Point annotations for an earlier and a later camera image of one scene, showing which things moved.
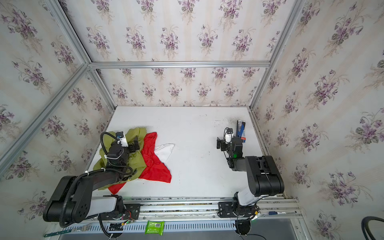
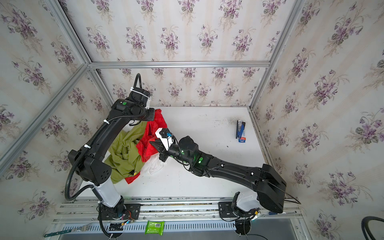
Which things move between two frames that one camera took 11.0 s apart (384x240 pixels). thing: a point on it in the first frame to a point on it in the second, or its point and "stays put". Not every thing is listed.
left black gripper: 132,145 to 148,114
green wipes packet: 154,227 stays put
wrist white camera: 121,139 to 148,100
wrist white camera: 228,135 to 166,137
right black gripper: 222,144 to 163,150
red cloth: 155,169 to 146,148
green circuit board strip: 53,233 stays put
